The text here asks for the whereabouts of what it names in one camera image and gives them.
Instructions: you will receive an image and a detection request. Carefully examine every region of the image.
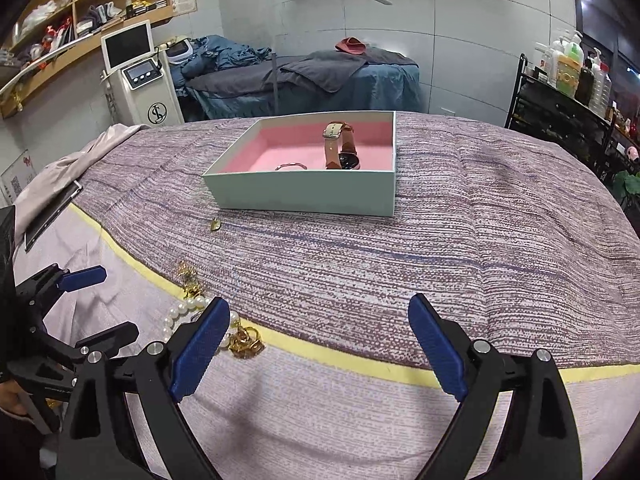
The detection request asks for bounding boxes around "white pearl bracelet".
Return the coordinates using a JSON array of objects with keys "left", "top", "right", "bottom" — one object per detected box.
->
[{"left": 160, "top": 294, "right": 241, "bottom": 352}]

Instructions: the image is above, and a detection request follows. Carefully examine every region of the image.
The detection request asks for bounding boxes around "gold chain jewelry pile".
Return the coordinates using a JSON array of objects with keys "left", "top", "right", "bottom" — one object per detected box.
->
[{"left": 177, "top": 261, "right": 204, "bottom": 299}]

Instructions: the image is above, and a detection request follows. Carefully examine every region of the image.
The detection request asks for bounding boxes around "gold ring cluster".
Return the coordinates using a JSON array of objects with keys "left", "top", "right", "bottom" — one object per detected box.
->
[{"left": 228, "top": 325, "right": 265, "bottom": 360}]

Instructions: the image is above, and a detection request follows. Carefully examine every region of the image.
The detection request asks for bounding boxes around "thin silver bangle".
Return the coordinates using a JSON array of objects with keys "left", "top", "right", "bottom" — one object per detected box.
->
[{"left": 274, "top": 162, "right": 308, "bottom": 171}]

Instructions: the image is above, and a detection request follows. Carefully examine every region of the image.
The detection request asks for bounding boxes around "brown strap wristwatch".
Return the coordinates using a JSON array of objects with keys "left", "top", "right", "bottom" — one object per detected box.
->
[{"left": 322, "top": 122, "right": 360, "bottom": 170}]

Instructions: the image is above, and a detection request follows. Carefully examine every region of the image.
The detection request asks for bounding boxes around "small gold pendant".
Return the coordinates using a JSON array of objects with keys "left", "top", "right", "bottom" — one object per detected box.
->
[{"left": 209, "top": 218, "right": 221, "bottom": 232}]

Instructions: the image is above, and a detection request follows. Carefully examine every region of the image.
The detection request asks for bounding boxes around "purple woven bed runner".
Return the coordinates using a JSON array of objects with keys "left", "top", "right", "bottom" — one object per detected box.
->
[{"left": 77, "top": 113, "right": 639, "bottom": 367}]

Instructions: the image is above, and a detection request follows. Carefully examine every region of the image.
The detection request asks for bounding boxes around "white beauty machine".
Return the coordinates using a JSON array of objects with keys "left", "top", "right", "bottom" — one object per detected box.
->
[{"left": 101, "top": 20, "right": 184, "bottom": 127}]

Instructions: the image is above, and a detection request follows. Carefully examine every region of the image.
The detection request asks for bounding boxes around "green box pink lining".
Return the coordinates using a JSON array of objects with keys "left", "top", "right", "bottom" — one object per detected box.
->
[{"left": 202, "top": 110, "right": 397, "bottom": 217}]

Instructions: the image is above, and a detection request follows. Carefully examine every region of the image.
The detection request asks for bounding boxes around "green potted plant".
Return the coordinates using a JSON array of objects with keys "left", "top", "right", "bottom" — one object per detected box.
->
[{"left": 612, "top": 171, "right": 640, "bottom": 209}]

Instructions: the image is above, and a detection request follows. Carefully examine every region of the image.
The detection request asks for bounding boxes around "wooden cubby shelf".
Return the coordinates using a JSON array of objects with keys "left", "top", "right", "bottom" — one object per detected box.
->
[{"left": 1, "top": 0, "right": 174, "bottom": 118}]

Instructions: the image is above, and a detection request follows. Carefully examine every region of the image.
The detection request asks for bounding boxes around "crumpled blue bedding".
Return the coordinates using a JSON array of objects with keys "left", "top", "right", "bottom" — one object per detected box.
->
[{"left": 167, "top": 35, "right": 271, "bottom": 87}]

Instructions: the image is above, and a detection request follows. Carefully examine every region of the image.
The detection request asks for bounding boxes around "black trolley rack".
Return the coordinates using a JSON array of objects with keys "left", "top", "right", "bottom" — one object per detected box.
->
[{"left": 504, "top": 53, "right": 625, "bottom": 181}]

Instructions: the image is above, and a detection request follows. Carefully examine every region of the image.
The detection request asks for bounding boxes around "dark grey blanket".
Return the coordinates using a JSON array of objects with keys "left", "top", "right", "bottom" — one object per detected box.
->
[{"left": 276, "top": 46, "right": 419, "bottom": 94}]

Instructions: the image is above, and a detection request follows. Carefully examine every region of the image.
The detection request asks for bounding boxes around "green lotion bottle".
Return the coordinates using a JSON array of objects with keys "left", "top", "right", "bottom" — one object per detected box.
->
[{"left": 554, "top": 32, "right": 585, "bottom": 98}]

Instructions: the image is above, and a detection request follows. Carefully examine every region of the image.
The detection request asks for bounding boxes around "blue massage bed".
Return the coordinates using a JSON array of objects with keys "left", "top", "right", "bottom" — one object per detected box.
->
[{"left": 172, "top": 47, "right": 423, "bottom": 122}]

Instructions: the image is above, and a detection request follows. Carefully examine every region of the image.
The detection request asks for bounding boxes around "red cloth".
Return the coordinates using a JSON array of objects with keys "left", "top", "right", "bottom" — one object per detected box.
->
[{"left": 335, "top": 37, "right": 367, "bottom": 55}]

